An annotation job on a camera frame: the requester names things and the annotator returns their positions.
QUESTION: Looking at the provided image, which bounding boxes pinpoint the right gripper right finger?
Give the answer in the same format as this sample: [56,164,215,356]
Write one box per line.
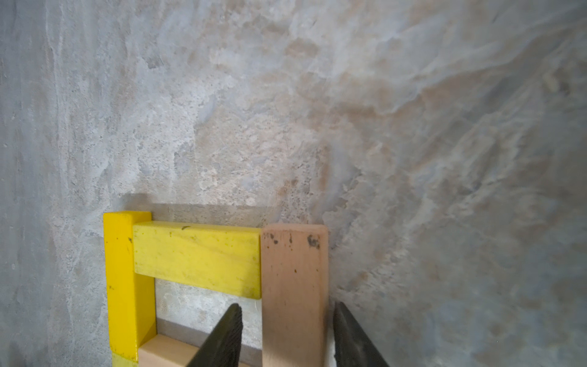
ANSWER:
[333,301,389,367]

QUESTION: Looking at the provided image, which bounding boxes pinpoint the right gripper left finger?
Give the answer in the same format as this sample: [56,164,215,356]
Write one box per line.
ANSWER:
[186,303,243,367]

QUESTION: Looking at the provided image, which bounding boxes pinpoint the natural wood block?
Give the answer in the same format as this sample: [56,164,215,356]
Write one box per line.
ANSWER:
[137,333,253,367]
[261,223,329,366]

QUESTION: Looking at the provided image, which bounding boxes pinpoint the yellow block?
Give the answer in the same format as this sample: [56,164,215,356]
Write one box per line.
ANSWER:
[103,211,157,363]
[112,353,138,367]
[133,221,261,300]

